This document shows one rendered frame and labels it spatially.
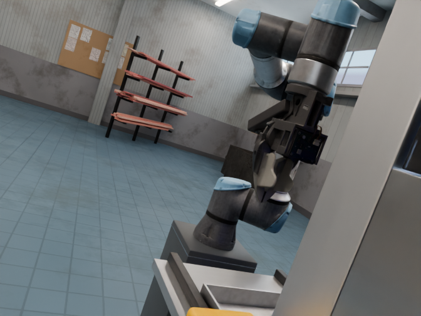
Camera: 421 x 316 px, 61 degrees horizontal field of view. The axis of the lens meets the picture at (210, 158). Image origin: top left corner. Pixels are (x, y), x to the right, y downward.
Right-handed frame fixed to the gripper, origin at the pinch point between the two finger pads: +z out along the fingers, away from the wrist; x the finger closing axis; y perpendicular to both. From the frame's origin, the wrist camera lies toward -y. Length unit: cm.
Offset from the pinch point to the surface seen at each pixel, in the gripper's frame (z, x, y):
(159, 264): 21.5, -10.4, -10.1
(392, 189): -10.0, -12.5, 34.8
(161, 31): -167, 146, -889
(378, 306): -1.6, -12.5, 37.5
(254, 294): 18.8, 5.3, 2.0
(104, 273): 110, 18, -162
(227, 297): 20.1, -0.4, 2.0
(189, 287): 19.5, -8.0, 1.0
